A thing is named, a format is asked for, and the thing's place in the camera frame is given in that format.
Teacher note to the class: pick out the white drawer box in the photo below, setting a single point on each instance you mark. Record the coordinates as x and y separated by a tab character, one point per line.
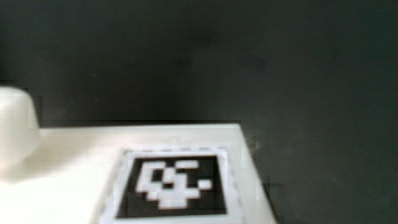
125	175

